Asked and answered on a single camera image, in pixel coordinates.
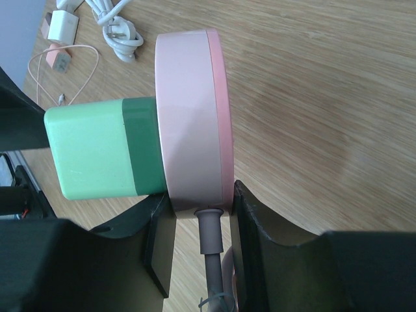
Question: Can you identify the pink small charger plug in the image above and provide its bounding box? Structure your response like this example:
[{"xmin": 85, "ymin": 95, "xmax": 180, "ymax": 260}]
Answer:
[{"xmin": 40, "ymin": 12, "xmax": 52, "ymax": 39}]

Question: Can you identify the tall white charger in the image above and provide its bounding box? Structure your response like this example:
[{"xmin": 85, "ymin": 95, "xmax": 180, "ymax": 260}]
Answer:
[{"xmin": 56, "ymin": 0, "xmax": 84, "ymax": 14}]

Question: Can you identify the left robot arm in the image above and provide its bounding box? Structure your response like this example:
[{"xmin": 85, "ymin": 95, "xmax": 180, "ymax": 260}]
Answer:
[{"xmin": 1, "ymin": 70, "xmax": 56, "ymax": 220}]

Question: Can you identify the pink coiled socket cord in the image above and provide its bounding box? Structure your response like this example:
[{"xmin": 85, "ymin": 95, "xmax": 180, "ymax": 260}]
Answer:
[{"xmin": 193, "ymin": 207, "xmax": 241, "ymax": 312}]

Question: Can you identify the white honor charger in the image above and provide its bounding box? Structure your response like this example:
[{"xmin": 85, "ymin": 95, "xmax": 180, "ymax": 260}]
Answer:
[{"xmin": 47, "ymin": 10, "xmax": 79, "ymax": 46}]

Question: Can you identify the pink round power socket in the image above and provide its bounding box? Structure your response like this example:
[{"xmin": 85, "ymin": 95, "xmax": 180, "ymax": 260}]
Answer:
[{"xmin": 155, "ymin": 29, "xmax": 234, "ymax": 218}]

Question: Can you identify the thin pink charging cable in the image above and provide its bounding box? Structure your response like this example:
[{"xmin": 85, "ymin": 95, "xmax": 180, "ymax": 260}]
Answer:
[{"xmin": 27, "ymin": 44, "xmax": 100, "ymax": 107}]

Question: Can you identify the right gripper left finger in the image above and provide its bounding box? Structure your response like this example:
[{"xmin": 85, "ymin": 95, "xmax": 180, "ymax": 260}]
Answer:
[{"xmin": 1, "ymin": 194, "xmax": 176, "ymax": 311}]

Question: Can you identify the white power strip cord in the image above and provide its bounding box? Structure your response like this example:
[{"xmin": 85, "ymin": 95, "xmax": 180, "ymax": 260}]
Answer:
[{"xmin": 84, "ymin": 0, "xmax": 145, "ymax": 64}]

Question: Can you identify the green dual usb charger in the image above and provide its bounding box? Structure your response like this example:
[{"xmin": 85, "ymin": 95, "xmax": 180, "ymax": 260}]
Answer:
[{"xmin": 44, "ymin": 97, "xmax": 167, "ymax": 200}]

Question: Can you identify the pink charger with cable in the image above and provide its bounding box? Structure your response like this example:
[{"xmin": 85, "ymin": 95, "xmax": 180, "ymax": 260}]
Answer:
[{"xmin": 45, "ymin": 49, "xmax": 72, "ymax": 73}]

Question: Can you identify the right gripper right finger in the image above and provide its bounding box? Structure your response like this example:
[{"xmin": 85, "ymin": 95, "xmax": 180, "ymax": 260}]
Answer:
[{"xmin": 230, "ymin": 181, "xmax": 415, "ymax": 311}]

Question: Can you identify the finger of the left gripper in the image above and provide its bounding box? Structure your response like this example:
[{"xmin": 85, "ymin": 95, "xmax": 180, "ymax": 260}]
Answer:
[{"xmin": 0, "ymin": 70, "xmax": 49, "ymax": 151}]

